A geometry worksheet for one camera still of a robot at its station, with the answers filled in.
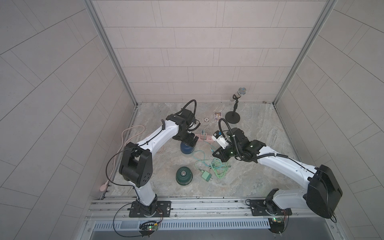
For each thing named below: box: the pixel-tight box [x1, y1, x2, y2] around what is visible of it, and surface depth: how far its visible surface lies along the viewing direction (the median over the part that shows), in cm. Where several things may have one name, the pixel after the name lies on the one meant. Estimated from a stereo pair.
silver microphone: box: [229, 87, 247, 102], surface depth 88 cm
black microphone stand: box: [225, 94, 241, 124], surface depth 109 cm
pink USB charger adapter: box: [200, 133, 207, 140], surface depth 93 cm
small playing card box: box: [213, 112, 223, 122], surface depth 110 cm
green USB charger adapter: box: [201, 170, 213, 182], surface depth 82 cm
